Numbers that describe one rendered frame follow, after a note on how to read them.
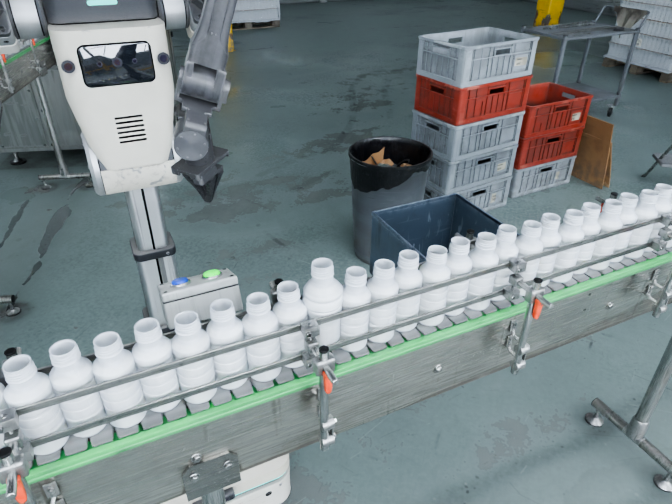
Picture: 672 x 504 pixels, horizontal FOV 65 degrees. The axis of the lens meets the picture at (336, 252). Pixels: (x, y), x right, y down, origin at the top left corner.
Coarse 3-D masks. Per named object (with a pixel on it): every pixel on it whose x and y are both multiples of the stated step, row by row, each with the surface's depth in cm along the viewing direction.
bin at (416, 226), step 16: (400, 208) 161; (416, 208) 164; (432, 208) 167; (448, 208) 170; (464, 208) 166; (480, 208) 160; (384, 224) 152; (400, 224) 164; (416, 224) 167; (432, 224) 171; (448, 224) 174; (464, 224) 168; (480, 224) 161; (496, 224) 154; (384, 240) 155; (400, 240) 145; (416, 240) 171; (432, 240) 174; (448, 240) 178; (384, 256) 157
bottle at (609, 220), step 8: (608, 200) 118; (616, 200) 117; (608, 208) 116; (616, 208) 115; (600, 216) 118; (608, 216) 117; (616, 216) 116; (600, 224) 117; (608, 224) 117; (616, 224) 116; (600, 232) 118; (600, 240) 119; (608, 240) 118; (616, 240) 119; (600, 248) 120; (608, 248) 119; (592, 256) 121; (600, 256) 120; (600, 264) 122; (608, 264) 123
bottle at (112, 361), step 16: (96, 336) 78; (112, 336) 79; (96, 352) 77; (112, 352) 77; (128, 352) 81; (96, 368) 78; (112, 368) 78; (128, 368) 79; (128, 384) 80; (112, 400) 80; (128, 400) 81; (144, 400) 85; (144, 416) 85
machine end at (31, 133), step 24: (168, 48) 497; (48, 72) 386; (24, 96) 393; (48, 96) 395; (24, 120) 402; (72, 120) 407; (0, 144) 409; (24, 144) 411; (48, 144) 415; (72, 144) 416
